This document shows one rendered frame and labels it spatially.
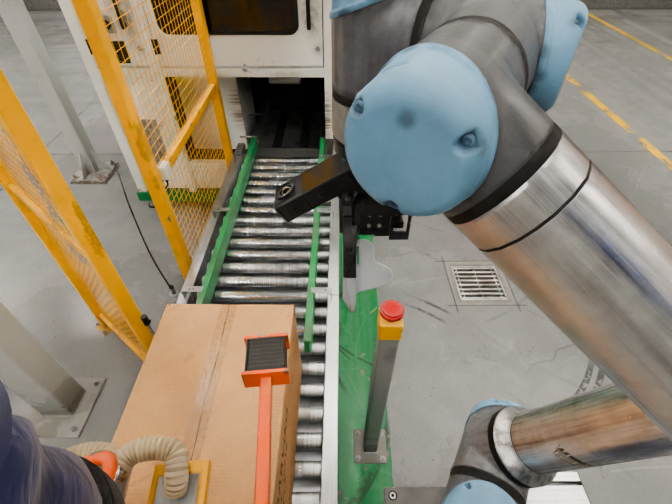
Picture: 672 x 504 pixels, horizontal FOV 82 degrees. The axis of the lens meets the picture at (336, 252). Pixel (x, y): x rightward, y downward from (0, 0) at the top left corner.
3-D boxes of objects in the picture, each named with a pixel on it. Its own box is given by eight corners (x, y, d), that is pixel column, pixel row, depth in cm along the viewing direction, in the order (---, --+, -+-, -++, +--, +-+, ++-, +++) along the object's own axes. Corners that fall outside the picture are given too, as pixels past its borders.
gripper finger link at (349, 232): (357, 280, 44) (357, 201, 42) (343, 280, 44) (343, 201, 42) (354, 272, 48) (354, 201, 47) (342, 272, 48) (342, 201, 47)
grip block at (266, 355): (247, 349, 79) (243, 335, 76) (290, 345, 80) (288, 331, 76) (244, 388, 73) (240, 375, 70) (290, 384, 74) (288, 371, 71)
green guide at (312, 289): (320, 148, 269) (320, 136, 263) (335, 148, 269) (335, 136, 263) (304, 353, 154) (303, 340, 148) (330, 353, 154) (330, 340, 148)
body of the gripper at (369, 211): (407, 245, 46) (423, 154, 38) (334, 246, 46) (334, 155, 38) (399, 206, 51) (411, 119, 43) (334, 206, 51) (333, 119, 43)
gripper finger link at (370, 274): (393, 318, 46) (394, 239, 44) (343, 318, 46) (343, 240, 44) (389, 310, 49) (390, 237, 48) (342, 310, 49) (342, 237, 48)
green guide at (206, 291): (243, 148, 269) (240, 136, 263) (258, 148, 269) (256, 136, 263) (169, 351, 154) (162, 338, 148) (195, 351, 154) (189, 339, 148)
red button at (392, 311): (378, 307, 115) (379, 298, 112) (401, 307, 114) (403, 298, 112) (379, 326, 110) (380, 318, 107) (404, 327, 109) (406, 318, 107)
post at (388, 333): (362, 438, 184) (378, 307, 114) (376, 438, 184) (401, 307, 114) (362, 453, 179) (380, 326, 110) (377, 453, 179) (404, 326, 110)
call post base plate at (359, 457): (353, 429, 187) (353, 427, 185) (384, 429, 187) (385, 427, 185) (354, 463, 176) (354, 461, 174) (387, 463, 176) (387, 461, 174)
